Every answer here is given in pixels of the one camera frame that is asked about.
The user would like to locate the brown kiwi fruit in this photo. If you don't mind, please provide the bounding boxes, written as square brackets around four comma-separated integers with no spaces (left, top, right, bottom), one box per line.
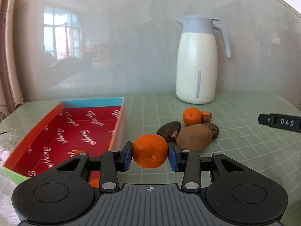
[176,124,213,152]

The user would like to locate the orange carrot piece front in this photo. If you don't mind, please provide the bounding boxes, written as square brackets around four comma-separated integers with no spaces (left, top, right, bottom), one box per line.
[72,150,84,156]

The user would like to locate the orange mandarin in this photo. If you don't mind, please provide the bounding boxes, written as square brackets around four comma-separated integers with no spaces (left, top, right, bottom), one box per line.
[132,134,168,169]
[89,178,100,188]
[182,107,201,126]

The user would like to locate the dark walnut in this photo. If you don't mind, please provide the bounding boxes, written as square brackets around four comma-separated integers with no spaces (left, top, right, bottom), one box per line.
[204,122,220,140]

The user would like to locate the orange mandarin front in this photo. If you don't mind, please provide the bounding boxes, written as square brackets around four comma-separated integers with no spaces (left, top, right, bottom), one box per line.
[89,178,100,188]

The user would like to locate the colourful open cardboard box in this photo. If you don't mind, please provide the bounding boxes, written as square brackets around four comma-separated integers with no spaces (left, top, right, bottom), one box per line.
[4,97,127,185]

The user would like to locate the small brown red-topped fruit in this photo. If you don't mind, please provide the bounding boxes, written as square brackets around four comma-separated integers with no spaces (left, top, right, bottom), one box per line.
[201,111,212,124]

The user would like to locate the white grey thermos jug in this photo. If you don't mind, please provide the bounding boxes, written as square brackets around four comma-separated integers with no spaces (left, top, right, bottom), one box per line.
[176,15,232,105]

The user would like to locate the thin metal eyeglasses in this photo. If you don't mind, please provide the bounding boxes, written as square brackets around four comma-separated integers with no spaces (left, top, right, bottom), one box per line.
[1,129,17,166]

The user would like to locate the beige lace curtain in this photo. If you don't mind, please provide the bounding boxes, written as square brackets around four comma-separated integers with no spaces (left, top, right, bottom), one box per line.
[1,0,24,121]

